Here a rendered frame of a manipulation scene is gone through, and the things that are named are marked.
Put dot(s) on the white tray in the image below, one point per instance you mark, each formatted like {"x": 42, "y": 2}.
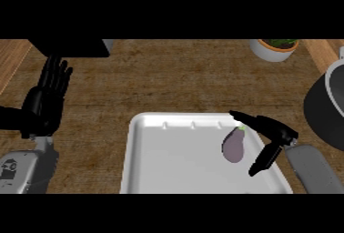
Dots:
{"x": 196, "y": 157}

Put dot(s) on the pale wooden board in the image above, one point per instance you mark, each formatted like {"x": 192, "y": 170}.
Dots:
{"x": 323, "y": 54}

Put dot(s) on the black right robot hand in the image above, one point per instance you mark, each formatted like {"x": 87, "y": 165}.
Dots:
{"x": 270, "y": 130}

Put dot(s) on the black appliance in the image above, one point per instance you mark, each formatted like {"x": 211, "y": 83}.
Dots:
{"x": 71, "y": 47}

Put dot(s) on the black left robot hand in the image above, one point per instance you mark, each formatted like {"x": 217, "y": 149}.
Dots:
{"x": 41, "y": 106}

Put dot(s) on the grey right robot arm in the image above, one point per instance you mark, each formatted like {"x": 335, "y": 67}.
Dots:
{"x": 313, "y": 170}

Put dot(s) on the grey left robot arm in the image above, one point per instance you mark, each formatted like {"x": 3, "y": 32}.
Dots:
{"x": 26, "y": 170}

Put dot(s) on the white potted plant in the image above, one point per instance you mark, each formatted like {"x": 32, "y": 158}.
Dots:
{"x": 273, "y": 50}

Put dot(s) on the purple eggplant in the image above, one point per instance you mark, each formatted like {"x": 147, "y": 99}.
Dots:
{"x": 233, "y": 147}

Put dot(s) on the dark grey pot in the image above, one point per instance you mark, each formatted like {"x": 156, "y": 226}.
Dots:
{"x": 326, "y": 106}

